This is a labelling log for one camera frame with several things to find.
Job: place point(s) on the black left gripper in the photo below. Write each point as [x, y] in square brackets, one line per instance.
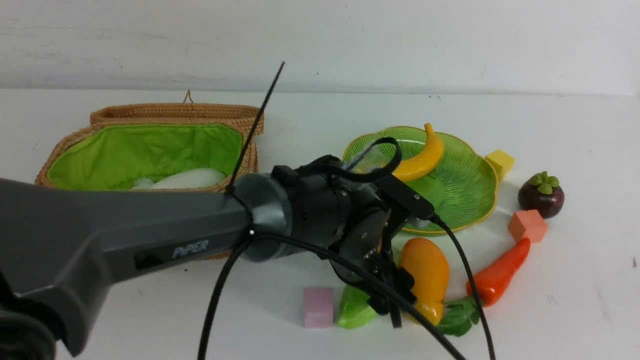
[346, 219]

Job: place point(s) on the orange yellow plastic mango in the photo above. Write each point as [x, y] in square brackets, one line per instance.
[430, 270]

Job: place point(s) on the green plastic cucumber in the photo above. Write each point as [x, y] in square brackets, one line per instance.
[354, 310]

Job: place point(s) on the orange plastic carrot with leaves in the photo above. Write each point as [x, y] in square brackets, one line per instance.
[491, 282]

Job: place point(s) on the yellow plastic banana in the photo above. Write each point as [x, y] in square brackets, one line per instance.
[425, 161]

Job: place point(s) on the dark purple plastic mangosteen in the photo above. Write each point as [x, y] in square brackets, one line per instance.
[542, 192]

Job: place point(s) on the white radish with leaves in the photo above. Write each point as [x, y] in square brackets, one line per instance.
[190, 179]

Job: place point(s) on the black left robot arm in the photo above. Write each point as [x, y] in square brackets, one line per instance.
[62, 250]

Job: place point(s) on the pink foam cube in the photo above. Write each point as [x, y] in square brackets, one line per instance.
[318, 307]

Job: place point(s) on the green glass leaf plate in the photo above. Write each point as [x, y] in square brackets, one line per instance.
[463, 188]

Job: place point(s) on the orange foam cube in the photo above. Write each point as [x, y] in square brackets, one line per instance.
[527, 224]

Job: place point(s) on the yellow foam cube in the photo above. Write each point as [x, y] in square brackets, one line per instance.
[501, 162]

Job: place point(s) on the woven wicker basket green lining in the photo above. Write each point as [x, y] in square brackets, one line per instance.
[127, 145]

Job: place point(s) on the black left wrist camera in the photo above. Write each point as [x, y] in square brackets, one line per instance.
[376, 165]

